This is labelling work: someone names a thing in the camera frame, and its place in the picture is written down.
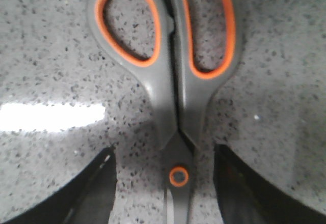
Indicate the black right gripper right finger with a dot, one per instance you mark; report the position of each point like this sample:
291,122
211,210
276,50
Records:
244,196

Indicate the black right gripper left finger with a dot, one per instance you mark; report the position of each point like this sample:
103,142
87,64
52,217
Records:
88,198

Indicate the grey orange scissors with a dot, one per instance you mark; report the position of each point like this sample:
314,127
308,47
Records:
177,90

